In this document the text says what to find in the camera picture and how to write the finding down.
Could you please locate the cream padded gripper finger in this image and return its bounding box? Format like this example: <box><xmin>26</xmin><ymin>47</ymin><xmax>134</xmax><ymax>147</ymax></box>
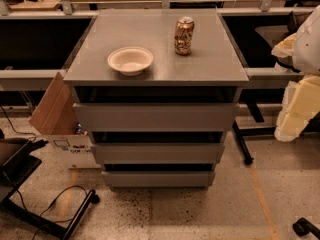
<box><xmin>274</xmin><ymin>76</ymin><xmax>320</xmax><ymax>142</ymax></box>

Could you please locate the grey bottom drawer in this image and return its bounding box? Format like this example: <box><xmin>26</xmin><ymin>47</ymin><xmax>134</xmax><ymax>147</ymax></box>
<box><xmin>102</xmin><ymin>171</ymin><xmax>215</xmax><ymax>188</ymax></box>

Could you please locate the grey drawer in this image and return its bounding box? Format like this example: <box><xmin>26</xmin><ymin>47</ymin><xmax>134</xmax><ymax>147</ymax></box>
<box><xmin>102</xmin><ymin>171</ymin><xmax>215</xmax><ymax>188</ymax></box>
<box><xmin>91</xmin><ymin>143</ymin><xmax>224</xmax><ymax>164</ymax></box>
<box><xmin>73</xmin><ymin>103</ymin><xmax>238</xmax><ymax>132</ymax></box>

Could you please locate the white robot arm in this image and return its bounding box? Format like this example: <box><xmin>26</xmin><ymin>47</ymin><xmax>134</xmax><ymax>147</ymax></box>
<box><xmin>271</xmin><ymin>6</ymin><xmax>320</xmax><ymax>142</ymax></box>

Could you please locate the grey drawer cabinet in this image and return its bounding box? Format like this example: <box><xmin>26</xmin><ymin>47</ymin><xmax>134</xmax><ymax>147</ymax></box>
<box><xmin>62</xmin><ymin>7</ymin><xmax>250</xmax><ymax>190</ymax></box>

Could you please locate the grey middle drawer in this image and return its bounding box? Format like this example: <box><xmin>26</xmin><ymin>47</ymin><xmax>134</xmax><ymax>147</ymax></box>
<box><xmin>91</xmin><ymin>143</ymin><xmax>224</xmax><ymax>164</ymax></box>

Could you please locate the grey top drawer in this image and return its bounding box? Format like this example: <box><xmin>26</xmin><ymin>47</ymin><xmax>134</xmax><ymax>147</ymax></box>
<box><xmin>73</xmin><ymin>103</ymin><xmax>238</xmax><ymax>132</ymax></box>

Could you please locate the black caster bottom right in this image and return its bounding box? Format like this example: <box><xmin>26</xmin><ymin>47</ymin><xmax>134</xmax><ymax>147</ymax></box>
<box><xmin>292</xmin><ymin>217</ymin><xmax>320</xmax><ymax>240</ymax></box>

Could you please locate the gold soda can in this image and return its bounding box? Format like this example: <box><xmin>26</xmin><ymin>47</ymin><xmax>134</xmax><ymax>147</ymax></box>
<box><xmin>174</xmin><ymin>16</ymin><xmax>195</xmax><ymax>55</ymax></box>

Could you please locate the white paper bowl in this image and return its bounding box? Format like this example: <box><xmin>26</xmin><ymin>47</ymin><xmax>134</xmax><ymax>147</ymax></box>
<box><xmin>107</xmin><ymin>47</ymin><xmax>153</xmax><ymax>76</ymax></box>

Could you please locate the brown cardboard box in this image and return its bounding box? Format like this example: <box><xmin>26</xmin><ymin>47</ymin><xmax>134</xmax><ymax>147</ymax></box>
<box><xmin>29</xmin><ymin>73</ymin><xmax>100</xmax><ymax>169</ymax></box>

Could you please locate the black metal stand left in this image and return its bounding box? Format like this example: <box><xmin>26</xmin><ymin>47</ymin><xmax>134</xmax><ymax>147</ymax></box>
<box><xmin>0</xmin><ymin>138</ymin><xmax>100</xmax><ymax>240</ymax></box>

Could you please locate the black table leg frame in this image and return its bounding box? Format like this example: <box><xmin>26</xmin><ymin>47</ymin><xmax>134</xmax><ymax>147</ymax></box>
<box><xmin>233</xmin><ymin>98</ymin><xmax>275</xmax><ymax>166</ymax></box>

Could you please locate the black floor cable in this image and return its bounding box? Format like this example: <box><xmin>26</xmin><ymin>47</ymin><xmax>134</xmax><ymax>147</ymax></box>
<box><xmin>0</xmin><ymin>105</ymin><xmax>88</xmax><ymax>240</ymax></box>

